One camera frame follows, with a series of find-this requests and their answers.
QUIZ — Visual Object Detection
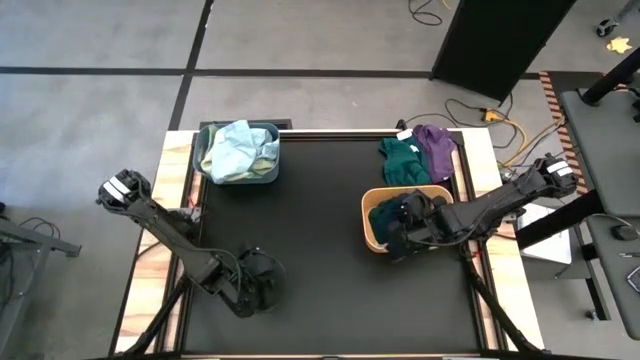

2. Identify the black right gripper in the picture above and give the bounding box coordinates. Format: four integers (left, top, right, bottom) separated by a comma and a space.
387, 191, 454, 261

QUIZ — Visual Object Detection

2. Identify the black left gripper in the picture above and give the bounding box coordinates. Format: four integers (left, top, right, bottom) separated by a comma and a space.
234, 245, 287, 314

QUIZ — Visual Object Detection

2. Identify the large dark green towel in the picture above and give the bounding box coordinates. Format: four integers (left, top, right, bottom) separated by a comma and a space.
368, 196, 419, 247

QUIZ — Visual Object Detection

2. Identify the light green towel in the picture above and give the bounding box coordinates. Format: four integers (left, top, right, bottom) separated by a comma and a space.
243, 142, 280, 180

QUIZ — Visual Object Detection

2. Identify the light blue towel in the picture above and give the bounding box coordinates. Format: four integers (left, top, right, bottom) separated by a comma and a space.
209, 118, 280, 184

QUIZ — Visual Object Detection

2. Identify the mint towel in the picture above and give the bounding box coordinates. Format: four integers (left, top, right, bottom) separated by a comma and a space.
199, 123, 221, 174

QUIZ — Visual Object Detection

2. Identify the orange plastic basket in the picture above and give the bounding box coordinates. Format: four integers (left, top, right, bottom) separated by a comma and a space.
360, 184, 455, 255

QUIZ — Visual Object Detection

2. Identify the blue grey plastic basket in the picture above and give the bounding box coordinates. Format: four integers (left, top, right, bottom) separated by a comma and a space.
192, 121, 281, 186

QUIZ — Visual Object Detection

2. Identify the folded dark green towel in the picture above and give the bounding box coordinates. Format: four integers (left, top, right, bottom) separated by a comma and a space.
377, 128, 433, 188

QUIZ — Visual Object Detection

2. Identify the purple towel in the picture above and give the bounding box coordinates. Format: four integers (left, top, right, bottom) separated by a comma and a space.
411, 123, 458, 184

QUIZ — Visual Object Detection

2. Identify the white paper sheet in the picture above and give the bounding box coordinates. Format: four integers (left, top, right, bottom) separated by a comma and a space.
516, 202, 574, 266

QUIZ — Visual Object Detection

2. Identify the black desk leg bar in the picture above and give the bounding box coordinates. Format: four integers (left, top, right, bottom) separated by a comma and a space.
514, 188, 607, 251

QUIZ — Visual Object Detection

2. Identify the tall black cabinet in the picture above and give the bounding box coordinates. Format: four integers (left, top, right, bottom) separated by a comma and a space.
429, 0, 579, 104

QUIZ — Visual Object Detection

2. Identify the black computer mouse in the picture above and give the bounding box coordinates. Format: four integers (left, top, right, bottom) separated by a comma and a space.
610, 224, 640, 243

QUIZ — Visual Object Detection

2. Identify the grey desk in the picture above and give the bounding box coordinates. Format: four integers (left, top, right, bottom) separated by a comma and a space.
558, 87, 640, 342

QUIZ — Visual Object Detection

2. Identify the grey metal stand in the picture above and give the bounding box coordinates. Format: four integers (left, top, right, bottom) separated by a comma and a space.
0, 217, 82, 354

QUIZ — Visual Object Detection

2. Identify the black pole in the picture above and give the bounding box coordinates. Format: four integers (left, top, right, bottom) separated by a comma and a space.
579, 47, 640, 107

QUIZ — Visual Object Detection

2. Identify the yellow star shaped paper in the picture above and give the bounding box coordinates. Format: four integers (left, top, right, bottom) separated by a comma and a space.
605, 35, 634, 55

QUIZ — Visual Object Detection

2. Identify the black caster wheel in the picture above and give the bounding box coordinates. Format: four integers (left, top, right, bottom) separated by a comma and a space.
594, 17, 622, 39

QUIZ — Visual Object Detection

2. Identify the black diagonal frame strut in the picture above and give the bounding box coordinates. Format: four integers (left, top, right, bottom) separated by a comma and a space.
122, 273, 194, 357
458, 243, 545, 357

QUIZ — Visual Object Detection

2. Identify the yellow cable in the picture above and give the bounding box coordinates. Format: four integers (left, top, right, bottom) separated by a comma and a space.
482, 107, 566, 169

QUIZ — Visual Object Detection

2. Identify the orange black striped cable cover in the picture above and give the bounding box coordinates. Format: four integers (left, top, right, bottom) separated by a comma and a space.
538, 71, 590, 197

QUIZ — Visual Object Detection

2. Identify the black floor cable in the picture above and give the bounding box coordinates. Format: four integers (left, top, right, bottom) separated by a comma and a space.
407, 0, 445, 27

